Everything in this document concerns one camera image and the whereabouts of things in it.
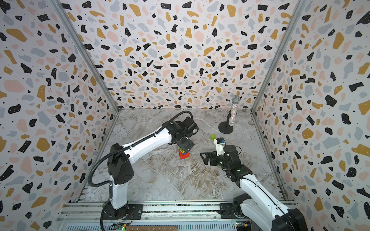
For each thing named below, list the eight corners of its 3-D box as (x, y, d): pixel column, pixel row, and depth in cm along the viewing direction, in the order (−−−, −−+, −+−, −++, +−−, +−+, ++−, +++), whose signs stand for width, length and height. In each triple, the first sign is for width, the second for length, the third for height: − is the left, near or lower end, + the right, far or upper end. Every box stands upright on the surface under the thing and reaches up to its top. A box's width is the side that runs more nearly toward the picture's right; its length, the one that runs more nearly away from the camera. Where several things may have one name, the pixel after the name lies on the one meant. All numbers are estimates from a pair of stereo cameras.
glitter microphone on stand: (221, 132, 110) (229, 99, 85) (226, 127, 114) (235, 94, 88) (227, 136, 108) (237, 103, 83) (232, 131, 111) (244, 98, 86)
